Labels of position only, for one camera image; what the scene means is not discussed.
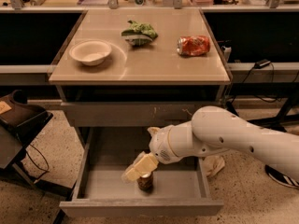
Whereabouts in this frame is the green chip bag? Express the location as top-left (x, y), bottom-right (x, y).
top-left (121, 21), bottom-right (158, 47)

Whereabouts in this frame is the open grey middle drawer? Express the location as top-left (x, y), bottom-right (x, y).
top-left (60, 127), bottom-right (223, 217)

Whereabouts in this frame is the white paper bowl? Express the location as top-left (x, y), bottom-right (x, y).
top-left (69, 40), bottom-right (112, 66)

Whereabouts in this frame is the black chair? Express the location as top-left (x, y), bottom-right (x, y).
top-left (0, 90), bottom-right (72, 197)

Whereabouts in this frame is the orange soda can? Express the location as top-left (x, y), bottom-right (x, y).
top-left (137, 173), bottom-right (153, 190)

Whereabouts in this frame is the black stand base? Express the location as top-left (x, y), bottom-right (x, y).
top-left (225, 91), bottom-right (299, 131)

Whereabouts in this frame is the closed grey top drawer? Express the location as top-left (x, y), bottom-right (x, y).
top-left (61, 102), bottom-right (217, 127)

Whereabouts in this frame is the black floor cable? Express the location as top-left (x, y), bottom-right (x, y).
top-left (25, 143), bottom-right (50, 175)

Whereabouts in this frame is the black sneaker near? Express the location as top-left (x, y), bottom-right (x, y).
top-left (264, 165), bottom-right (299, 189)

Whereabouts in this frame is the crushed orange can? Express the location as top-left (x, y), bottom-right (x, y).
top-left (177, 35), bottom-right (210, 56)

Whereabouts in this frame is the grey drawer cabinet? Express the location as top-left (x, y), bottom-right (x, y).
top-left (50, 7), bottom-right (232, 144)

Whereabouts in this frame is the black power adapter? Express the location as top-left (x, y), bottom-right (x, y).
top-left (253, 59), bottom-right (271, 69)

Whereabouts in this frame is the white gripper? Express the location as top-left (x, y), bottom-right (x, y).
top-left (124, 125), bottom-right (180, 182)

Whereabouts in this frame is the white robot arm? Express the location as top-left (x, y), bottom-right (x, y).
top-left (122, 106), bottom-right (299, 182)

